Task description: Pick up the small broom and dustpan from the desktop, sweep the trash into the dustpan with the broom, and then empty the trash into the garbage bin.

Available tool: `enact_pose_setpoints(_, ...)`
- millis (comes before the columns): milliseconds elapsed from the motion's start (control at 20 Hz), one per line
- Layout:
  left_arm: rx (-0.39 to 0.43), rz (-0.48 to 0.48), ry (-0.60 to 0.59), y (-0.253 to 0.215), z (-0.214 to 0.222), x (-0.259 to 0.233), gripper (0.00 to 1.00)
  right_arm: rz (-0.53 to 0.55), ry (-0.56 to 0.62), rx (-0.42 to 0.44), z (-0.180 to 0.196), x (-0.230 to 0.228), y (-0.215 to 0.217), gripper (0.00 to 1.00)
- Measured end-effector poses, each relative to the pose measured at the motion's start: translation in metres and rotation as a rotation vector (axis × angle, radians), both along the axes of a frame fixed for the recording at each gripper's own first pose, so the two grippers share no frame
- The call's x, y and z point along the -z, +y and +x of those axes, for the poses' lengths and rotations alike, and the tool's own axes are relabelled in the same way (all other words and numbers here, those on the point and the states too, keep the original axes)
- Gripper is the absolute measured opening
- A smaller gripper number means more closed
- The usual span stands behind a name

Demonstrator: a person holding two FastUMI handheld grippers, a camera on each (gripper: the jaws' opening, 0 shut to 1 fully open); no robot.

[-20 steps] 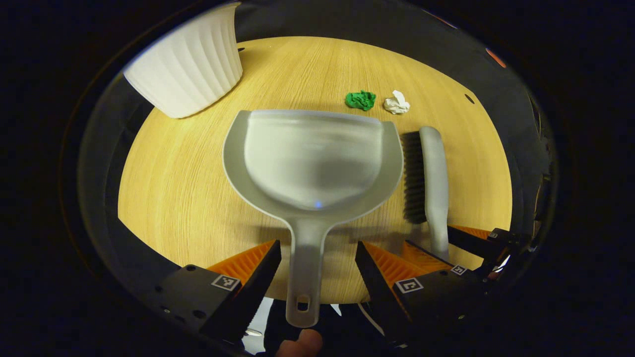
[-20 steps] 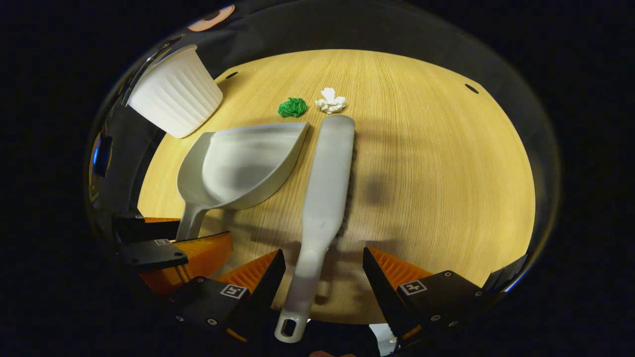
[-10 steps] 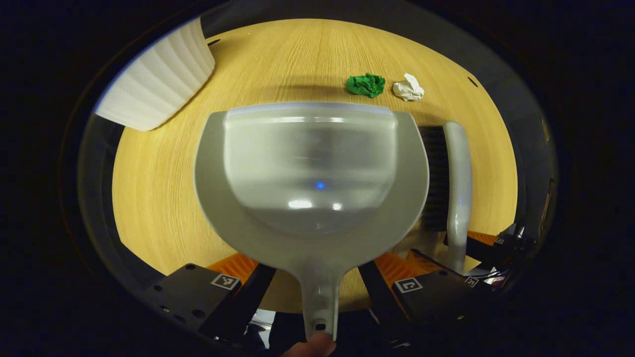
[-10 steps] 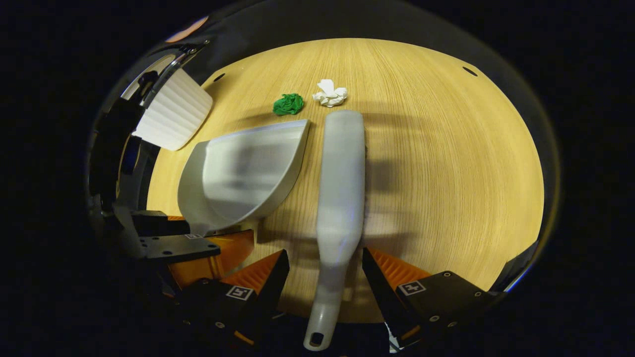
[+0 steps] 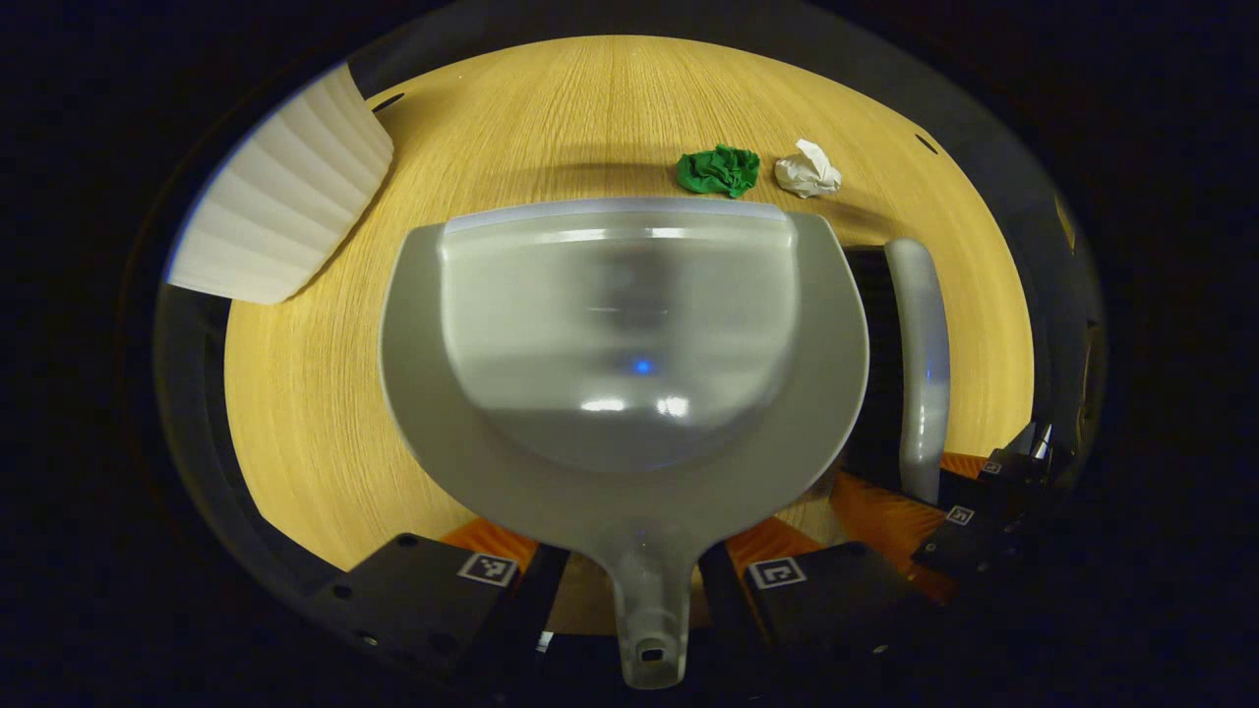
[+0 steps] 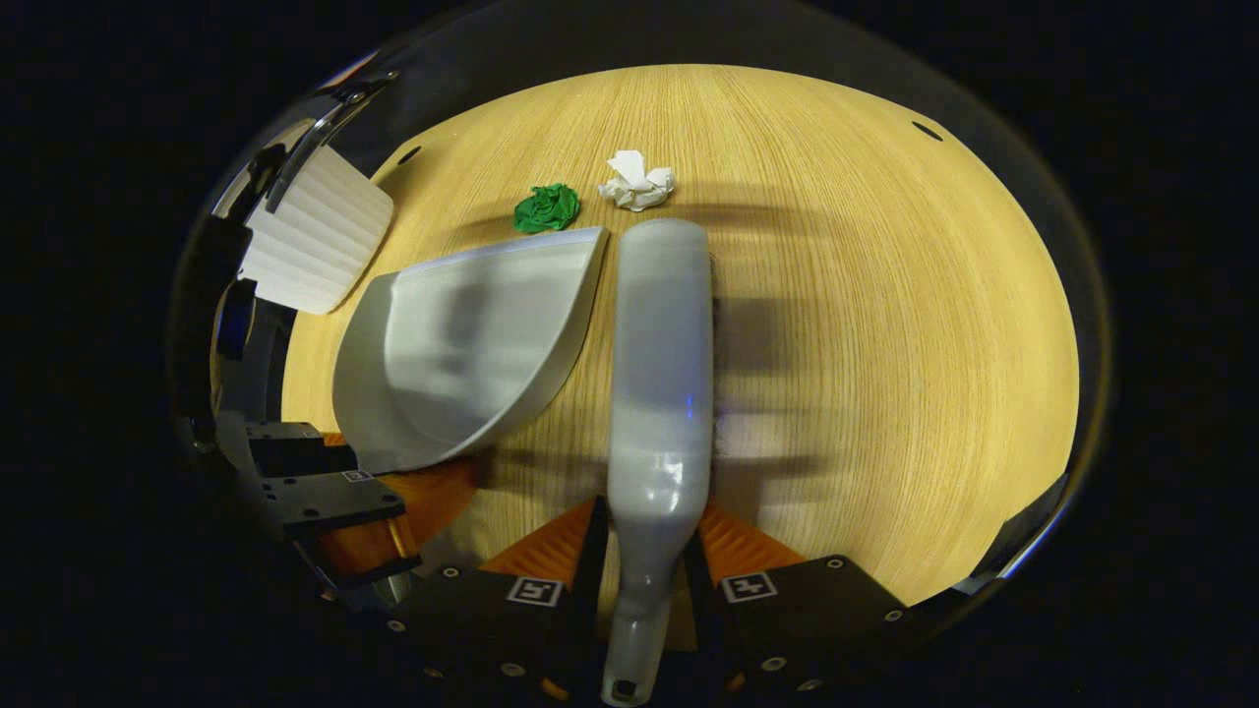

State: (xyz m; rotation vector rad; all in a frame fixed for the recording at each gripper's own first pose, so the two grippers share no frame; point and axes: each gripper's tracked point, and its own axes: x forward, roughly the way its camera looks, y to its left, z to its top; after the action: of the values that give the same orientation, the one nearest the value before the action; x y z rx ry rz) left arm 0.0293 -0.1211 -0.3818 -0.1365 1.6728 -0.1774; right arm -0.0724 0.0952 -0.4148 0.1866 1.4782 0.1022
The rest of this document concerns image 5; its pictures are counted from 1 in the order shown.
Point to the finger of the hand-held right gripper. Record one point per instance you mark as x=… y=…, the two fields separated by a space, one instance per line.
x=1003 y=470
x=890 y=531

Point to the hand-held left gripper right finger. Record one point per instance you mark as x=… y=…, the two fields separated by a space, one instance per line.
x=826 y=600

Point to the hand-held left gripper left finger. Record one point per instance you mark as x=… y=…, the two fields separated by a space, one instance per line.
x=423 y=600

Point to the small grey broom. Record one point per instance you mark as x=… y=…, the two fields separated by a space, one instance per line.
x=920 y=344

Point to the grey plastic dustpan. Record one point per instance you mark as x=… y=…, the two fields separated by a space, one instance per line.
x=629 y=393

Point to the white paper ball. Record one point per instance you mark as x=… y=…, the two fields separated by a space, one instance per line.
x=807 y=169

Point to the green paper ball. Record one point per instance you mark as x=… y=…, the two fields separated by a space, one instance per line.
x=718 y=170

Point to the white ribbed garbage bin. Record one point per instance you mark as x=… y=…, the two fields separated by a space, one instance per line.
x=285 y=206

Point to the wooden desktop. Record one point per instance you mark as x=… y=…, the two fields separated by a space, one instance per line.
x=325 y=423

